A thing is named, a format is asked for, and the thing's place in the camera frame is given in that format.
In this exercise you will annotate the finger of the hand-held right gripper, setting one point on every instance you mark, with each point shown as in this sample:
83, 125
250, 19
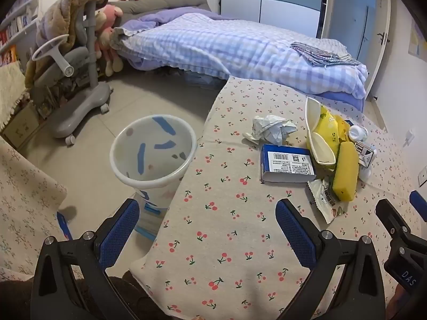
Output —
392, 221
419, 203

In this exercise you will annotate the blue door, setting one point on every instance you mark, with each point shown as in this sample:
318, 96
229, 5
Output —
353, 10

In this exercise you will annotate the beige floral cloth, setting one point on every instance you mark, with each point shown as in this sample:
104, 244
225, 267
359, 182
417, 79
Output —
20, 190

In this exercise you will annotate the blue paper piece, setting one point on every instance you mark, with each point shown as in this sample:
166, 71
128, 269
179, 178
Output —
64, 225

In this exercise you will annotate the wall bookshelf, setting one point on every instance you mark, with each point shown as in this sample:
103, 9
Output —
16, 23

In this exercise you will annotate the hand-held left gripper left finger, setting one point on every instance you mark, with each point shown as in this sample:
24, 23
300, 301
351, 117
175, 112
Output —
120, 230

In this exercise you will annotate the blue plaid quilt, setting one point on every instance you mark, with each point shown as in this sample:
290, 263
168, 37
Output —
216, 46

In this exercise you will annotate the white trash bin blue patches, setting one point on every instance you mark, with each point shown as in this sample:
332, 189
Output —
156, 160

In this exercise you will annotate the crumpled white paper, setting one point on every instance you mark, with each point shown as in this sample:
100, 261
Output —
272, 130

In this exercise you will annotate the blue cardboard box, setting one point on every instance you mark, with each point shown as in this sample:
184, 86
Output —
287, 163

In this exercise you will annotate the folded striped cloth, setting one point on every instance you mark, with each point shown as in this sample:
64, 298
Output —
320, 55

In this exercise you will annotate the grey swivel chair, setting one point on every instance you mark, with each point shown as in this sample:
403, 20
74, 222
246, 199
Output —
83, 106

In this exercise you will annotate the purple mattress sheet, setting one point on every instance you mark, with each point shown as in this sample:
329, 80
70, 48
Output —
352, 101

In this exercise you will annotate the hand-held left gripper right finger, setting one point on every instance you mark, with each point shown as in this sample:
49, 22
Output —
295, 236

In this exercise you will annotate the pink plush toy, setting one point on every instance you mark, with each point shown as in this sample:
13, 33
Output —
108, 40

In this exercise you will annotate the cherry print tablecloth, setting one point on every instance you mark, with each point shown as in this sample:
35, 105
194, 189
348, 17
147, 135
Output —
233, 173

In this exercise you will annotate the white torn wrapper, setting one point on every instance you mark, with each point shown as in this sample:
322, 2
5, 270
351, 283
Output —
325, 200

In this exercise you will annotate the brown fleece blanket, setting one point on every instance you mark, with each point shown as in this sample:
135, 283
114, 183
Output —
56, 16

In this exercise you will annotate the yellow snack packet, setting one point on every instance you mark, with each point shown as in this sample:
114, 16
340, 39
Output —
328, 123

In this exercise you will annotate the white wall outlet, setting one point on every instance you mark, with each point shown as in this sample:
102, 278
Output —
408, 138

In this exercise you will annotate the purple duvet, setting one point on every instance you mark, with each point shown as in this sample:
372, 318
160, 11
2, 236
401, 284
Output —
156, 18

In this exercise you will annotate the blue and white wardrobe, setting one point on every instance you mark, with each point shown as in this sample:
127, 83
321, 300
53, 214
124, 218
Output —
267, 0

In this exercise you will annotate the cream lace cloth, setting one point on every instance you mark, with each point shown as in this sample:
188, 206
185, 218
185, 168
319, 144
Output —
10, 86

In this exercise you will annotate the white paper bowl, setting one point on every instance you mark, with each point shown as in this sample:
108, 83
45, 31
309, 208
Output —
315, 140

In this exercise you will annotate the yellow sponge block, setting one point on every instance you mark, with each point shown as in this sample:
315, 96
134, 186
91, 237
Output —
345, 173

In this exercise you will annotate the grey headboard cushion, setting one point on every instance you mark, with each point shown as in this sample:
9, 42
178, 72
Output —
160, 1

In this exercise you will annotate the wall poster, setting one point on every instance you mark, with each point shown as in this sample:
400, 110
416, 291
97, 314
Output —
418, 38

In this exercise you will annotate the white wall switch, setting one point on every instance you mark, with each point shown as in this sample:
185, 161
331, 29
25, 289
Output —
423, 176

